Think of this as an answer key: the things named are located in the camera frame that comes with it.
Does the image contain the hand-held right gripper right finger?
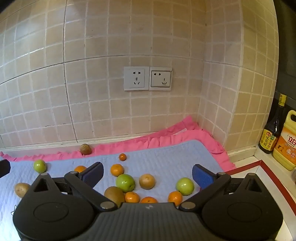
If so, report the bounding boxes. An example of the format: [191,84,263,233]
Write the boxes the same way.
[179,164,274,212]

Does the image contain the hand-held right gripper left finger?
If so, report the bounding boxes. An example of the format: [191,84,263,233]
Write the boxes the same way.
[24,162,118,212]

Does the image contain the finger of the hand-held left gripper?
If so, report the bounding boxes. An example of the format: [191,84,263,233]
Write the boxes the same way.
[0,159,11,178]

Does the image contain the olive brown kiwi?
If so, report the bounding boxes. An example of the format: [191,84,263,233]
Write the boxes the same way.
[104,186,125,208]

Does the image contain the green apple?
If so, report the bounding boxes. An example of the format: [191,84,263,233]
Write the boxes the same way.
[33,159,47,173]
[176,177,195,196]
[116,174,136,193]

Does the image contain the red-rimmed white box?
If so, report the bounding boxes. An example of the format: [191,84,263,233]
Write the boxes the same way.
[228,159,296,241]

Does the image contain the tan round pear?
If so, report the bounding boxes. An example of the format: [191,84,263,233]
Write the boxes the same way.
[14,183,31,198]
[139,174,155,190]

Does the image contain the blue quilt with pink ruffle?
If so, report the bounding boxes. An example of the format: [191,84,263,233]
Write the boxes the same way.
[0,116,236,241]

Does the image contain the dark soy sauce bottle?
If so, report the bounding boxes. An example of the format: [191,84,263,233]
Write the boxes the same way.
[258,93,287,154]

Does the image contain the yellow detergent jug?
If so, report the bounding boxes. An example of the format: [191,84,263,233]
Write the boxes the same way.
[273,110,296,171]

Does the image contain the white wall socket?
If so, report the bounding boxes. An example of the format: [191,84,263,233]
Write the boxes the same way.
[124,66,150,91]
[149,67,173,91]

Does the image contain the grey window frame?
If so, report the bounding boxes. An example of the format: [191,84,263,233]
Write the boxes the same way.
[274,0,296,99]

